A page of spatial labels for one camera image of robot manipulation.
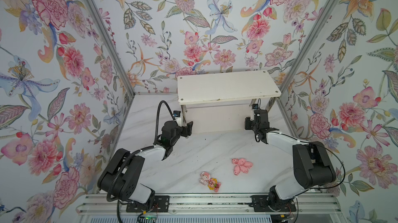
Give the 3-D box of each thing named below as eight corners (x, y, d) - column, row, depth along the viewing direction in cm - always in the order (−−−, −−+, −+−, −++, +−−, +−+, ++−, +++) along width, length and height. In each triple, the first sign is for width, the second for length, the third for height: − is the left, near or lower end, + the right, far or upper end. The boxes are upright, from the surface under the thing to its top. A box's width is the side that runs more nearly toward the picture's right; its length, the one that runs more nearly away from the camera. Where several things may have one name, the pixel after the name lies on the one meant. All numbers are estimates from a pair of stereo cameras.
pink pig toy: (233, 175, 85) (235, 173, 82) (231, 161, 90) (232, 158, 87) (252, 175, 85) (254, 173, 82) (249, 161, 90) (251, 158, 87)
